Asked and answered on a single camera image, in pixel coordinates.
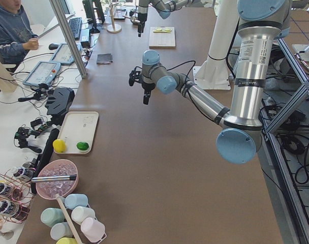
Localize upper teach pendant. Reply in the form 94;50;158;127
50;43;74;66

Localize steel scoop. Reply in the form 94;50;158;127
124;15;140;25

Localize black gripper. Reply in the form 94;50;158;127
141;81;155;105
138;12;147;37

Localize pastel cup rack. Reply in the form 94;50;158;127
40;194;107;243

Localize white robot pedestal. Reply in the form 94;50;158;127
193;0;239;90

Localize lemon slice stack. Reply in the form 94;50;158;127
163;27;172;33

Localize black keyboard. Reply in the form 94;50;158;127
68;17;82;40

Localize lower teach pendant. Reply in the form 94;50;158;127
23;61;61;87

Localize seated person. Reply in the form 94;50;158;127
0;1;39;65

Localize wooden mug tree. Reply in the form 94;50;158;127
106;1;122;34

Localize teach pendant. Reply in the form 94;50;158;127
50;43;74;66
23;61;61;87

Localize bamboo cutting board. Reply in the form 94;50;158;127
148;26;176;48

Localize yellow lemon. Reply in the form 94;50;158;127
52;139;66;153

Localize copper wire bottle rack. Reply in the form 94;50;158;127
0;170;35;224

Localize black monitor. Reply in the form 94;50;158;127
82;0;105;34

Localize black vr headset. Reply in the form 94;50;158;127
45;87;75;116

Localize folded grey cloth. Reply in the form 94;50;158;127
96;53;113;65

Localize green lime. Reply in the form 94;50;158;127
76;141;89;151

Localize beige serving tray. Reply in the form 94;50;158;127
54;111;99;155

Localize aluminium frame post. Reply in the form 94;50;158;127
49;0;87;78

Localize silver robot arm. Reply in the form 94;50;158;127
140;1;292;164
137;0;195;37

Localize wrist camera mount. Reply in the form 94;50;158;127
129;66;142;86

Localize pink bowl with ice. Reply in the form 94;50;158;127
30;159;79;200

